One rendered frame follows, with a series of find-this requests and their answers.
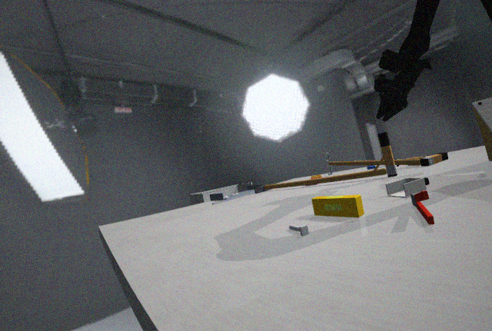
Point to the long tan scraper with black blade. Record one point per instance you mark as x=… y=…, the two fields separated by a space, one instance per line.
x=388 y=158

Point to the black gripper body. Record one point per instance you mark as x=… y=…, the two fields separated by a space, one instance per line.
x=402 y=85

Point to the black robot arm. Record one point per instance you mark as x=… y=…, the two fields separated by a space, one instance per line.
x=408 y=60

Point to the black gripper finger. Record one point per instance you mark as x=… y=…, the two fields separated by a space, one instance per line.
x=385 y=105
x=396 y=109

